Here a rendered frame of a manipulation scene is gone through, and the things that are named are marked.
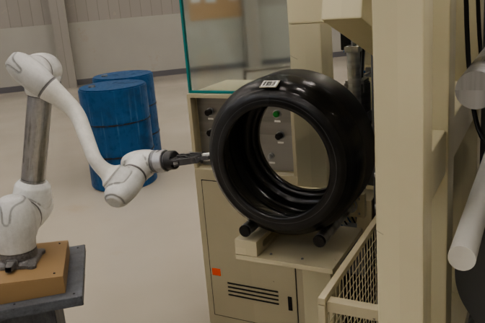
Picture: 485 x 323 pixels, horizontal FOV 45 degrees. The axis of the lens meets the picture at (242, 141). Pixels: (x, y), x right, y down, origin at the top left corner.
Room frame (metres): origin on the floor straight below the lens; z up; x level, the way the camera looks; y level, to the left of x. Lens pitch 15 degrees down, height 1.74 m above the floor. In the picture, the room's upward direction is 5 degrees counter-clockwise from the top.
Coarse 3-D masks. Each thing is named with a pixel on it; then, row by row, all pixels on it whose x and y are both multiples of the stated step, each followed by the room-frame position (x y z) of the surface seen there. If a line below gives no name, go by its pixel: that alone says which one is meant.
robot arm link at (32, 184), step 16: (32, 96) 2.37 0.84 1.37; (32, 112) 2.38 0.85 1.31; (48, 112) 2.41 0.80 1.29; (32, 128) 2.37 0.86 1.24; (48, 128) 2.41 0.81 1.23; (32, 144) 2.37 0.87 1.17; (32, 160) 2.37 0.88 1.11; (32, 176) 2.37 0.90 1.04; (16, 192) 2.35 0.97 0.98; (32, 192) 2.34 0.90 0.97; (48, 192) 2.40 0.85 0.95; (48, 208) 2.40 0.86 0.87
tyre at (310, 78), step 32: (256, 96) 1.88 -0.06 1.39; (288, 96) 1.83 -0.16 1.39; (320, 96) 1.81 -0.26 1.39; (352, 96) 1.94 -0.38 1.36; (224, 128) 1.93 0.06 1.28; (256, 128) 2.18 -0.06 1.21; (320, 128) 1.77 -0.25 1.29; (352, 128) 1.78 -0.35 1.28; (224, 160) 1.95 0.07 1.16; (256, 160) 2.18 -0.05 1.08; (352, 160) 1.75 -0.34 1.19; (224, 192) 1.95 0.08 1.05; (256, 192) 2.11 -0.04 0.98; (288, 192) 2.12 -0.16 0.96; (320, 192) 2.06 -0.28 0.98; (352, 192) 1.76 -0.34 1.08; (256, 224) 1.92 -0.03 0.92; (288, 224) 1.83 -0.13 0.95; (320, 224) 1.80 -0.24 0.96
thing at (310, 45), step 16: (304, 32) 2.20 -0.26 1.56; (320, 32) 2.17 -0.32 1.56; (304, 48) 2.20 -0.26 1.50; (320, 48) 2.17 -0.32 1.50; (304, 64) 2.20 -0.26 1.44; (320, 64) 2.17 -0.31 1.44; (304, 128) 2.21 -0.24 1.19; (304, 144) 2.21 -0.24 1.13; (320, 144) 2.17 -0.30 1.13; (304, 160) 2.21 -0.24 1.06; (320, 160) 2.18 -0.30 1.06; (304, 176) 2.21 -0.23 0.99; (320, 176) 2.18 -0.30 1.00; (304, 272) 2.22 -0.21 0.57; (304, 288) 2.22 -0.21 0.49; (320, 288) 2.19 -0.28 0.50; (336, 288) 2.22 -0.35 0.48; (304, 304) 2.23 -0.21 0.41
